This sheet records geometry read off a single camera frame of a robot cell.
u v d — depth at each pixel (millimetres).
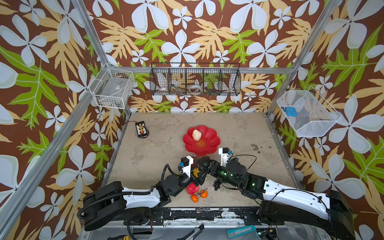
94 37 779
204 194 794
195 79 968
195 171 666
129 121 1171
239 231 704
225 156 675
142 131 1076
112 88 861
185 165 629
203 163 689
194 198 783
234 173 536
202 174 651
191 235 689
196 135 989
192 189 778
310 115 804
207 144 1014
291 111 846
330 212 411
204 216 750
